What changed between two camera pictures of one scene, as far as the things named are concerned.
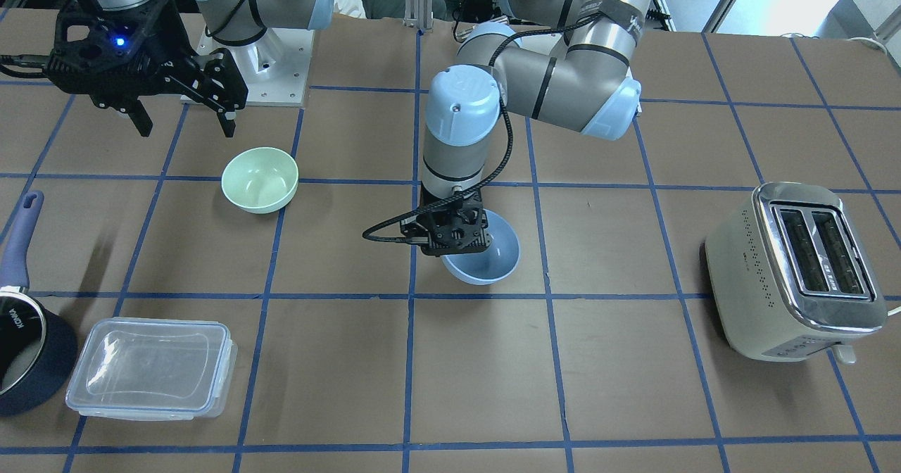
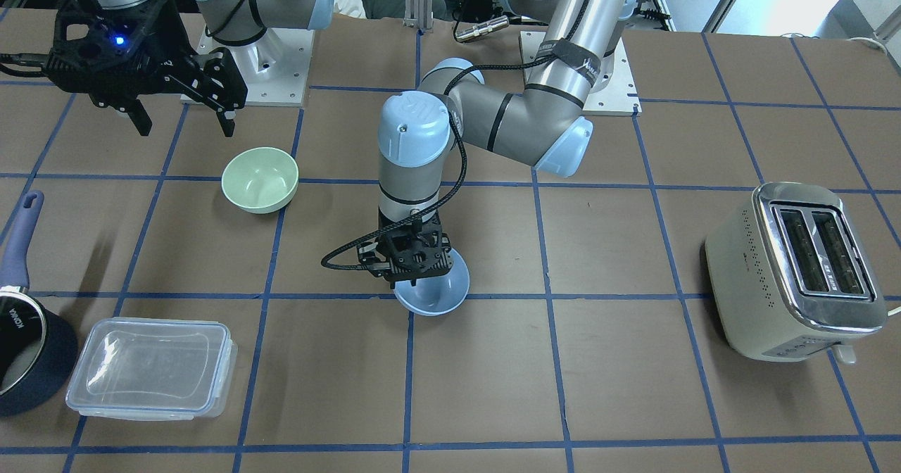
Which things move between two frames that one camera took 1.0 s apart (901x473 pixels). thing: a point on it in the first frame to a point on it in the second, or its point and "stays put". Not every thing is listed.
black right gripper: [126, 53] stays put
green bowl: [260, 180] stays put
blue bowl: [493, 265] to [438, 294]
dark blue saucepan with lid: [39, 347] stays put
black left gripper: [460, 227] to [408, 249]
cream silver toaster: [791, 275] stays put
